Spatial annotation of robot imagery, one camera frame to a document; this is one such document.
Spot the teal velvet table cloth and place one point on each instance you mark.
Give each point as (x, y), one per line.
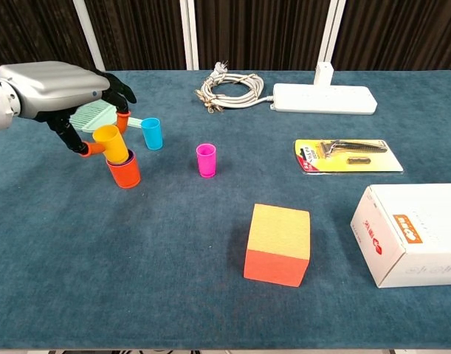
(173, 258)

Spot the white square bracket post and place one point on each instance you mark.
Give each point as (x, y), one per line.
(324, 73)

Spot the orange plastic cup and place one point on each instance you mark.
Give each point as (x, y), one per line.
(125, 177)

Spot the white power strip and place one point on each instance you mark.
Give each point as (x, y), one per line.
(321, 101)

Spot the yellow and orange sponge block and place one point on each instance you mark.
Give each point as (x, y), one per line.
(277, 236)

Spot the white frame pole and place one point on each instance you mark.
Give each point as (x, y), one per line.
(332, 29)
(190, 37)
(88, 37)

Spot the dark brown pleated curtain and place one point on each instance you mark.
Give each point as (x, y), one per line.
(247, 29)

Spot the yellow razor blister pack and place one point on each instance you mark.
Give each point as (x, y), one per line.
(358, 166)

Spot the yellow plastic cup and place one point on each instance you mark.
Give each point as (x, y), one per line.
(112, 145)

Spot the black and silver razor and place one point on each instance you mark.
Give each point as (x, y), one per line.
(358, 146)

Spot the light blue plastic cup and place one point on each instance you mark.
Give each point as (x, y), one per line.
(152, 138)

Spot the mint green hand brush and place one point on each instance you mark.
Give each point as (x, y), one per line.
(96, 118)

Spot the left silver and black robot hand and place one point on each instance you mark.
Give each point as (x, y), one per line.
(51, 86)

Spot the magenta plastic cup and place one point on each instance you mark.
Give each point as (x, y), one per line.
(206, 166)

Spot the white cardboard box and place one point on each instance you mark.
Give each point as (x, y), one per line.
(395, 206)

